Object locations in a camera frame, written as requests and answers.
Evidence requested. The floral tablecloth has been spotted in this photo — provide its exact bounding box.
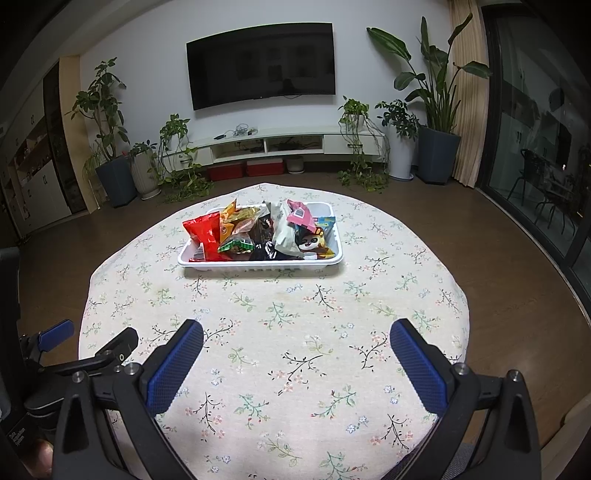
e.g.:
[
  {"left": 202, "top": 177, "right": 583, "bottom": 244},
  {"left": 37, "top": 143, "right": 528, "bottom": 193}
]
[{"left": 78, "top": 182, "right": 471, "bottom": 480}]

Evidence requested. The orange snack packet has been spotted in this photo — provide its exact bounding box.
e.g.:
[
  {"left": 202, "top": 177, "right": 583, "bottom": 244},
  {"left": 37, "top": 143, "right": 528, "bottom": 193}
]
[{"left": 218, "top": 198, "right": 262, "bottom": 241}]

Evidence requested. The red storage box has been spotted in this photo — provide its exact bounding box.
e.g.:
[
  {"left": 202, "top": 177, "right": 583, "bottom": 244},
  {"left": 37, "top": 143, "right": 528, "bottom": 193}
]
[
  {"left": 207, "top": 161, "right": 245, "bottom": 182},
  {"left": 246, "top": 158, "right": 283, "bottom": 177}
]

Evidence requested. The black patio chair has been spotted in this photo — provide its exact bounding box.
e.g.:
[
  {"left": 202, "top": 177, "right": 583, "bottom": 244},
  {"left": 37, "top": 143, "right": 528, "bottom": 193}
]
[
  {"left": 507, "top": 148, "right": 549, "bottom": 209},
  {"left": 536, "top": 179, "right": 581, "bottom": 237}
]

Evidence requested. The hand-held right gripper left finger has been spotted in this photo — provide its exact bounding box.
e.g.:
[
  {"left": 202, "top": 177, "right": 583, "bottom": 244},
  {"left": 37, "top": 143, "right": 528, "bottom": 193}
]
[{"left": 53, "top": 318, "right": 205, "bottom": 480}]

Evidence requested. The green snack packet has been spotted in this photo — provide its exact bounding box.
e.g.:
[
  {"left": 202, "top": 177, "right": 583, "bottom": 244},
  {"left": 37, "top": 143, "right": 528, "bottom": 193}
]
[{"left": 218, "top": 237, "right": 256, "bottom": 256}]

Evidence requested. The trailing pothos plant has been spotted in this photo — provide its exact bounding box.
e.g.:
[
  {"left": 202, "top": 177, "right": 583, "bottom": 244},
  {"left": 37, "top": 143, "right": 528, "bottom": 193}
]
[
  {"left": 337, "top": 97, "right": 391, "bottom": 193},
  {"left": 150, "top": 114, "right": 216, "bottom": 205}
]

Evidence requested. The glass sliding door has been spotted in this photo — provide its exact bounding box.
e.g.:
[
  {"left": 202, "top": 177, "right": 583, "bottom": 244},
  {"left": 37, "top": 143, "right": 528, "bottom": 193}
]
[{"left": 480, "top": 4, "right": 591, "bottom": 320}]

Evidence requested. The leafy tree in blue pot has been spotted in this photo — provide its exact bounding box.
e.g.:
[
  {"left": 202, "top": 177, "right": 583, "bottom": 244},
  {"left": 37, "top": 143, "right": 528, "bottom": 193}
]
[{"left": 65, "top": 58, "right": 139, "bottom": 208}]

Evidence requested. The large red snack bag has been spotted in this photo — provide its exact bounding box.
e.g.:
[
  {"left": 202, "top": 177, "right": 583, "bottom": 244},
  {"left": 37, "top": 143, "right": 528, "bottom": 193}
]
[{"left": 182, "top": 213, "right": 222, "bottom": 262}]

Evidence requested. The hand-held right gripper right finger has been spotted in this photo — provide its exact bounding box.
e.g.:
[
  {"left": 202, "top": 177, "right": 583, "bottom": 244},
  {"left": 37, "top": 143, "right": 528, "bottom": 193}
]
[{"left": 390, "top": 318, "right": 542, "bottom": 480}]

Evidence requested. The white television cabinet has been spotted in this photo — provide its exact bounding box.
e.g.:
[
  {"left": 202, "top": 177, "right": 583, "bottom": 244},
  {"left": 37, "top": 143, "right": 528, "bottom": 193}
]
[{"left": 164, "top": 127, "right": 387, "bottom": 169}]

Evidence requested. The pink snack packet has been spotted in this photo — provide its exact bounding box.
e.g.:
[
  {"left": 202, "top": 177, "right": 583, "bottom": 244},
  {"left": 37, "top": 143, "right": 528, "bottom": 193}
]
[{"left": 286, "top": 199, "right": 317, "bottom": 230}]

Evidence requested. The plant in white ribbed pot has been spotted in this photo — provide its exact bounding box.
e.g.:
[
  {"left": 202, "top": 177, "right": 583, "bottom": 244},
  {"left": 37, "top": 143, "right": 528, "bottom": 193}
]
[{"left": 127, "top": 141, "right": 162, "bottom": 200}]

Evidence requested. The wall-mounted black television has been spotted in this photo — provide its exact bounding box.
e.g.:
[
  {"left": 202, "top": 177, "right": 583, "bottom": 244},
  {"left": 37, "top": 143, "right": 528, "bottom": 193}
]
[{"left": 186, "top": 21, "right": 336, "bottom": 112}]

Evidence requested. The beige curtain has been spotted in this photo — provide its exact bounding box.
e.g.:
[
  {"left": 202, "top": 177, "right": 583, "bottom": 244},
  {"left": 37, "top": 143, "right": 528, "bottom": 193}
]
[{"left": 450, "top": 0, "right": 491, "bottom": 188}]

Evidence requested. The built-in white cabinet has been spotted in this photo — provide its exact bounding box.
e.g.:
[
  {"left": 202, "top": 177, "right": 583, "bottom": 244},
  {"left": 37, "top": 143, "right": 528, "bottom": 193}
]
[{"left": 0, "top": 60, "right": 89, "bottom": 237}]

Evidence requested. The broad-leaf plant in blue pot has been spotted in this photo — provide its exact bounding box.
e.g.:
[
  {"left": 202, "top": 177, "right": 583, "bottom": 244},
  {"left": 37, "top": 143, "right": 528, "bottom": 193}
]
[{"left": 367, "top": 13, "right": 493, "bottom": 186}]

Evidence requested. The person's left hand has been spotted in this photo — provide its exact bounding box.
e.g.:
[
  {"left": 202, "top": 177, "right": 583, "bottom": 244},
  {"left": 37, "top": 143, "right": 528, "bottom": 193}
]
[{"left": 25, "top": 438, "right": 55, "bottom": 478}]

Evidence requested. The white plastic tray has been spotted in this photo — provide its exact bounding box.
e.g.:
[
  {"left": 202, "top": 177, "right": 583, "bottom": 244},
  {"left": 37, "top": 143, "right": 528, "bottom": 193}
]
[{"left": 178, "top": 200, "right": 346, "bottom": 269}]

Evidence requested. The plant in tall white pot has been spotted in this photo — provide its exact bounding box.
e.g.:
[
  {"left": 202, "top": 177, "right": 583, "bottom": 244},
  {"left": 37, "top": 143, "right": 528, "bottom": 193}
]
[{"left": 375, "top": 99, "right": 419, "bottom": 181}]

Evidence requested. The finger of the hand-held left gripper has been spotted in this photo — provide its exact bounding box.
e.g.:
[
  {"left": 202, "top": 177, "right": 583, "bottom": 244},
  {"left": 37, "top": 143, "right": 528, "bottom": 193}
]
[
  {"left": 37, "top": 327, "right": 139, "bottom": 385},
  {"left": 21, "top": 320, "right": 75, "bottom": 365}
]

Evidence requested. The light blue cartoon snack packet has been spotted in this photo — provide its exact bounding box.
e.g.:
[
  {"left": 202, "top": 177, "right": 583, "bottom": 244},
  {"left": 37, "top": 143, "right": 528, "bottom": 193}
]
[{"left": 295, "top": 226, "right": 336, "bottom": 260}]

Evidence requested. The black snack packet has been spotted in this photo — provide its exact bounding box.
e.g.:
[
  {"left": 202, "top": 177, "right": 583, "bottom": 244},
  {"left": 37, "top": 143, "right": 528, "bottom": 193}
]
[{"left": 249, "top": 217, "right": 288, "bottom": 262}]

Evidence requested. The cream white snack bag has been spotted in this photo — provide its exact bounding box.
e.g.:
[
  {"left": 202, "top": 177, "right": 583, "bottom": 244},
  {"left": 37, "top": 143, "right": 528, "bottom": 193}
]
[{"left": 264, "top": 200, "right": 305, "bottom": 257}]

